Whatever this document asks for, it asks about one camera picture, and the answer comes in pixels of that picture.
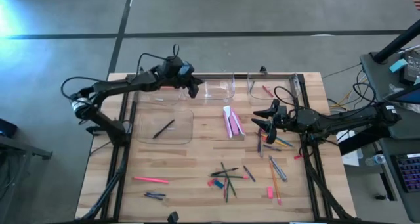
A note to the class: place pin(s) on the purple grey pen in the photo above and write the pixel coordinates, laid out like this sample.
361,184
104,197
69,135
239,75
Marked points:
260,148

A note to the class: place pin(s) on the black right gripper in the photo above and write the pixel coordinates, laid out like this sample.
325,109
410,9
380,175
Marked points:
286,119

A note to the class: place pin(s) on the black device box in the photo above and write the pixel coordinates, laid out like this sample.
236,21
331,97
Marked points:
412,68

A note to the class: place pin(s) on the white paper sheet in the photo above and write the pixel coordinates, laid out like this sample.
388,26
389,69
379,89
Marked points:
351,158

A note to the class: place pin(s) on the red clip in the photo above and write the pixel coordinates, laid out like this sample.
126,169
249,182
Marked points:
298,157

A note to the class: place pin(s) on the teal sticky pad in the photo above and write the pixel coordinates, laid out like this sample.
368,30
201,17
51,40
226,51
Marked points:
398,65

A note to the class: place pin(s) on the blue eraser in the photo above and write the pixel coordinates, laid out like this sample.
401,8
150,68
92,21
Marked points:
219,184

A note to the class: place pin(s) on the yellow pencil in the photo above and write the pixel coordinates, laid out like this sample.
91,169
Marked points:
279,142

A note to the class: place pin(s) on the green crayon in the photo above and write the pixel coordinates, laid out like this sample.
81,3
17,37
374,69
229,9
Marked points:
157,194
227,199

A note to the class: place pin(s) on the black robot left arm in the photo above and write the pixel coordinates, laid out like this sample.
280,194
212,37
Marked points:
131,82

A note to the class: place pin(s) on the black keyboard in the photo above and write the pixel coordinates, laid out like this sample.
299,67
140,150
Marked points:
410,173

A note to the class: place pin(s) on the dark laptop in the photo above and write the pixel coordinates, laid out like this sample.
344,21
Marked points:
407,96

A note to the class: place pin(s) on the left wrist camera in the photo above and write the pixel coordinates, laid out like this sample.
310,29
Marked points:
186,68

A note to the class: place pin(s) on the grey desk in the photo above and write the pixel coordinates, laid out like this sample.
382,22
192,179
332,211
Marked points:
403,207

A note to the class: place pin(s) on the blue black pen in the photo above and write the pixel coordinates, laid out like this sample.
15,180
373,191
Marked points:
152,197

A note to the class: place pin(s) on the orange pencil pink eraser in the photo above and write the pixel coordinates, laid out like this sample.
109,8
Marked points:
275,184

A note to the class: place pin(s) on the blue marker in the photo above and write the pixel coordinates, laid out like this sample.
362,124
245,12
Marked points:
249,173

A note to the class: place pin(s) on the black pole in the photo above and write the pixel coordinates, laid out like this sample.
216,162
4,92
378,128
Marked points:
393,43

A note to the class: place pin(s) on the pink highlighter marker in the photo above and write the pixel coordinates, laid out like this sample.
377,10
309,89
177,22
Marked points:
151,180

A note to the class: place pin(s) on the orange red eraser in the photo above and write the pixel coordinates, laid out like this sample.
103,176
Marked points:
211,182

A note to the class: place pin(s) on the black clamp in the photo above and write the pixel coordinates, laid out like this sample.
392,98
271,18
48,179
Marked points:
263,69

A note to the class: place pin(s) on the grey side table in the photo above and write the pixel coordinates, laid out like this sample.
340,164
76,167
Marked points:
377,86

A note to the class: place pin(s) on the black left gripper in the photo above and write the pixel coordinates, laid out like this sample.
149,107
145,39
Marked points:
180,79

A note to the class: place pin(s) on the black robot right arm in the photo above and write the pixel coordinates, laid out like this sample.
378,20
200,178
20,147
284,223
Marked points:
344,120

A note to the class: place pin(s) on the grey crayon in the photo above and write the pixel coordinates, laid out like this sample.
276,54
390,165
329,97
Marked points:
272,147

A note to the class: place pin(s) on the clear water bottle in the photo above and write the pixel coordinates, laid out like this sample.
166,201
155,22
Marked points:
375,159

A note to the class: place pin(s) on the green pencil pink eraser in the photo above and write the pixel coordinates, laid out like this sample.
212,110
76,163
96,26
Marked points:
238,177

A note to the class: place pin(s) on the blue pencil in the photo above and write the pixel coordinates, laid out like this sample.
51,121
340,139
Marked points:
289,144

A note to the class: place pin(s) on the black support bar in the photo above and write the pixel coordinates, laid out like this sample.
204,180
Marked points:
364,138

